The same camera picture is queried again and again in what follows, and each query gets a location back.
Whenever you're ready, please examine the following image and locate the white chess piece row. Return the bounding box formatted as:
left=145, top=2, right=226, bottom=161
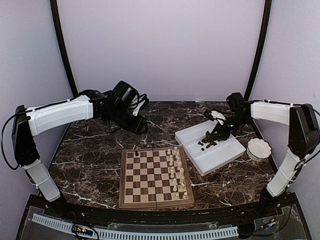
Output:
left=161, top=147, right=189, bottom=201

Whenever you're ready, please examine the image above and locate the right black frame post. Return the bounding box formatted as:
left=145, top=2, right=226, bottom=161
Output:
left=244, top=0, right=272, bottom=101

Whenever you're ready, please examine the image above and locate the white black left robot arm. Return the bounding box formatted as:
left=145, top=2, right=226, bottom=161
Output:
left=0, top=80, right=149, bottom=218

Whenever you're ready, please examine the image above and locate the wooden chess board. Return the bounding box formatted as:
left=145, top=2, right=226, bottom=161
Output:
left=118, top=146, right=195, bottom=210

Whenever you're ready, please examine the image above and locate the white scalloped bowl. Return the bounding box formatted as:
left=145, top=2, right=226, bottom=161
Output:
left=246, top=138, right=272, bottom=162

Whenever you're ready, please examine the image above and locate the black front rail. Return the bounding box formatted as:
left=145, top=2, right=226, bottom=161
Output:
left=27, top=193, right=297, bottom=226

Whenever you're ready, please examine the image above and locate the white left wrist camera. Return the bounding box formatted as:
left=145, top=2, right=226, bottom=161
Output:
left=132, top=93, right=150, bottom=116

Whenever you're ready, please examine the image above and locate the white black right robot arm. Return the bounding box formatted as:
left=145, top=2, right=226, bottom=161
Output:
left=202, top=92, right=320, bottom=217

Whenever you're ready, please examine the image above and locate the pile of dark chess pieces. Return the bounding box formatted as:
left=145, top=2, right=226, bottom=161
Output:
left=197, top=131, right=220, bottom=151

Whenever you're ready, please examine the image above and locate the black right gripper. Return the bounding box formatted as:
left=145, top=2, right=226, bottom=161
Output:
left=210, top=113, right=250, bottom=140

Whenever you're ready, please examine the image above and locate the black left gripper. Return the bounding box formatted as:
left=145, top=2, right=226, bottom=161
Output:
left=110, top=104, right=149, bottom=136

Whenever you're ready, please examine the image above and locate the white divided plastic tray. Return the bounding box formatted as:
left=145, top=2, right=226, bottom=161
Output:
left=175, top=120, right=246, bottom=176

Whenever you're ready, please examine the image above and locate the white slotted cable duct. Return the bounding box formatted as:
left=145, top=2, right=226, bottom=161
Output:
left=31, top=213, right=239, bottom=240

